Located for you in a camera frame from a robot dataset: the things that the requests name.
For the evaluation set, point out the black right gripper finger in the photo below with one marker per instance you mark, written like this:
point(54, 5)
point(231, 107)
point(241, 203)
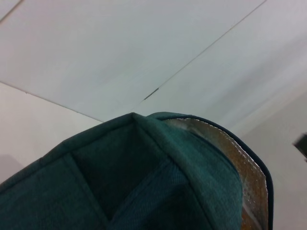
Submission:
point(302, 148)

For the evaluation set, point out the dark teal insulated lunch bag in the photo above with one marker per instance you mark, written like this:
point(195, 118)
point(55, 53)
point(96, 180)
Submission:
point(120, 179)

